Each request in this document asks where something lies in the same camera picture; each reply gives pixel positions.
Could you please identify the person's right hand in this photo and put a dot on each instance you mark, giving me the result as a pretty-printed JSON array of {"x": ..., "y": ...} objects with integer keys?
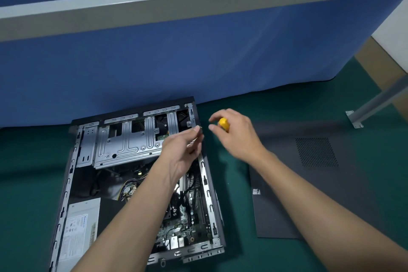
[{"x": 240, "y": 141}]

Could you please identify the person's left hand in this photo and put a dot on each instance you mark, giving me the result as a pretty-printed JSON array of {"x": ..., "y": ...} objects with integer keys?
[{"x": 180, "y": 154}]

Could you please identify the silver metal drive cage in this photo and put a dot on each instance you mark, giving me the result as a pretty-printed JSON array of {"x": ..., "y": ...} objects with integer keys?
[{"x": 127, "y": 147}]

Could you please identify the black side panel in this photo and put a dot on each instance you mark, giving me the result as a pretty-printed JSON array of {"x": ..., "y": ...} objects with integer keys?
[{"x": 318, "y": 192}]

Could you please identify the desktop computer case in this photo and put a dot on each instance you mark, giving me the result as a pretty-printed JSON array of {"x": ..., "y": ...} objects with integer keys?
[{"x": 73, "y": 173}]

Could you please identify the silver power supply unit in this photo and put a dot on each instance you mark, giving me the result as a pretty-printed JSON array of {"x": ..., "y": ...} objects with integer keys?
[{"x": 79, "y": 227}]

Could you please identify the person's left forearm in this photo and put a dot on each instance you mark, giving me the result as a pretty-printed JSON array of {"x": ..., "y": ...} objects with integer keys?
[{"x": 127, "y": 227}]

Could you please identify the person's right forearm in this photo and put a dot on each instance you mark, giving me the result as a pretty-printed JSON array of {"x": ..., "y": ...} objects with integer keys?
[{"x": 325, "y": 220}]

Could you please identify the blue cloth curtain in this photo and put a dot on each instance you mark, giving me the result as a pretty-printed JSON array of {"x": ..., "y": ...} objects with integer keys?
[{"x": 159, "y": 74}]

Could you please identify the green floor mat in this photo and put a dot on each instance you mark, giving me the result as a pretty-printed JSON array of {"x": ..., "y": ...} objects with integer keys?
[{"x": 25, "y": 169}]

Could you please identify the grey metal post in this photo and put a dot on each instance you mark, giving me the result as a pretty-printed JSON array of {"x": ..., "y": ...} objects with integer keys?
[{"x": 376, "y": 103}]

